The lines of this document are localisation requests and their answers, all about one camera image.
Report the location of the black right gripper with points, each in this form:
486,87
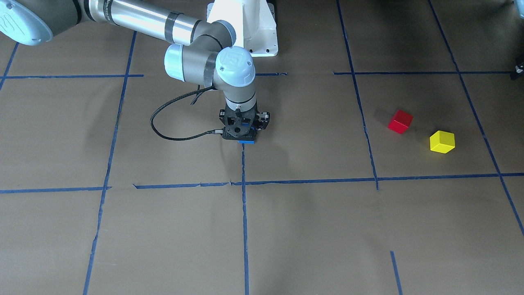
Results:
264,120

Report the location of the blue wooden block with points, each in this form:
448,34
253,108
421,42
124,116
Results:
250,141

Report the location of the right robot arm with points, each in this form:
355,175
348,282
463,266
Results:
215,52

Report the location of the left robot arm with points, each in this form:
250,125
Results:
519,68

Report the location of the red wooden block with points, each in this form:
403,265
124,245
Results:
400,122

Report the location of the yellow wooden block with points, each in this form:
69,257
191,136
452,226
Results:
442,142

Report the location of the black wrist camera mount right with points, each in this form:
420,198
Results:
235,136

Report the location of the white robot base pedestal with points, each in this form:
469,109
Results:
253,21

